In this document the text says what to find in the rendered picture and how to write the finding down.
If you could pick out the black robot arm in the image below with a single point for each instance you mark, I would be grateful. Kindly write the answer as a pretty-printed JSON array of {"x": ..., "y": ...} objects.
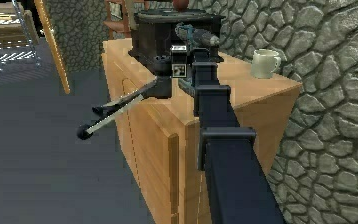
[{"x": 233, "y": 173}]

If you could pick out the brown wooden shelf unit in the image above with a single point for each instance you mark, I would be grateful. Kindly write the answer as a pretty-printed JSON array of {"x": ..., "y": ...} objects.
[{"x": 117, "y": 23}]

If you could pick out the black box appliance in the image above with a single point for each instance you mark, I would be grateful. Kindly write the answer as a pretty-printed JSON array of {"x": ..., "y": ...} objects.
[{"x": 153, "y": 33}]

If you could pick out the light wooden cabinet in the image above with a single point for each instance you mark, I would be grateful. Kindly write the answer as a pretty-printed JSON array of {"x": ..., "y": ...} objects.
[{"x": 153, "y": 140}]

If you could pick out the red round ball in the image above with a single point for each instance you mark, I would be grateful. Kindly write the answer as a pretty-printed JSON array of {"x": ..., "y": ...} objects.
[{"x": 180, "y": 4}]

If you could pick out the light wooden slanted post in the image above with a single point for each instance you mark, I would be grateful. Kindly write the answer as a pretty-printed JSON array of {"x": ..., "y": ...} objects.
[{"x": 53, "y": 46}]

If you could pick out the white mug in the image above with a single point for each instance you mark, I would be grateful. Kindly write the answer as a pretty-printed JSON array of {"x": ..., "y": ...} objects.
[{"x": 263, "y": 64}]

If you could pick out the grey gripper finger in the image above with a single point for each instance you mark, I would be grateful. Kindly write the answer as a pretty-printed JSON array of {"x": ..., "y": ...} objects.
[
  {"x": 127, "y": 98},
  {"x": 113, "y": 115}
]

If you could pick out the blue and black power drill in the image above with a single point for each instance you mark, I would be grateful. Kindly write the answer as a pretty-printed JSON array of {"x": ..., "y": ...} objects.
[{"x": 200, "y": 36}]

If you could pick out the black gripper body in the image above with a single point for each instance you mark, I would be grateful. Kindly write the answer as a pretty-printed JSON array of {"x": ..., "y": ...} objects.
[{"x": 163, "y": 83}]

